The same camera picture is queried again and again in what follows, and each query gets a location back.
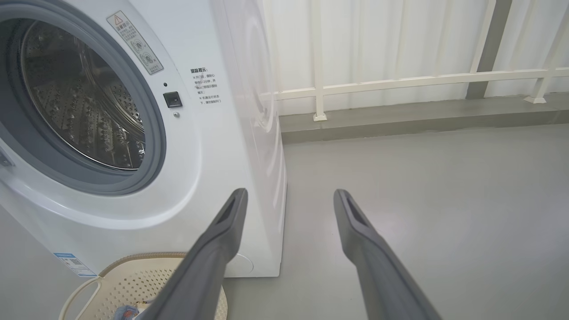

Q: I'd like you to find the round white filter cover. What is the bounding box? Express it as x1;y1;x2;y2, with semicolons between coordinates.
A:
224;253;254;275

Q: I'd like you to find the grey rubber door gasket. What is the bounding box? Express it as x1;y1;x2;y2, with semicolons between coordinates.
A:
0;0;167;196

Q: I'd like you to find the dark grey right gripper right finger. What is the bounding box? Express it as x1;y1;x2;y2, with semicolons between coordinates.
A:
333;189;441;320

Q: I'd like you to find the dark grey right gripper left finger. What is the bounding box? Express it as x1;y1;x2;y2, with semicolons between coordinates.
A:
142;188;248;320

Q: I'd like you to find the blue garment with orange print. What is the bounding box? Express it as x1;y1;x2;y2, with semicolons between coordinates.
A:
113;302;154;320

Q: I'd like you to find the steel washing machine drum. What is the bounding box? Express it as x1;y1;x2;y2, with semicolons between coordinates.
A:
20;20;146;171

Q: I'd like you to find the white washing machine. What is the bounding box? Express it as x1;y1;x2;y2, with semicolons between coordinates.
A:
0;0;287;278

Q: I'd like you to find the white metal railing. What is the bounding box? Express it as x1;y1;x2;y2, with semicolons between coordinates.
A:
260;0;569;121

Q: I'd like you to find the blue energy label sticker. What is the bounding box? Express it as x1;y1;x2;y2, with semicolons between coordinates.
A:
53;252;97;277

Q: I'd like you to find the cream perforated laundry basket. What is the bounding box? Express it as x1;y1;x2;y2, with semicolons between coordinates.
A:
59;252;228;320

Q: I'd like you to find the warning sticker with triangle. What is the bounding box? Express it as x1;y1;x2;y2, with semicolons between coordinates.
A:
107;11;164;75

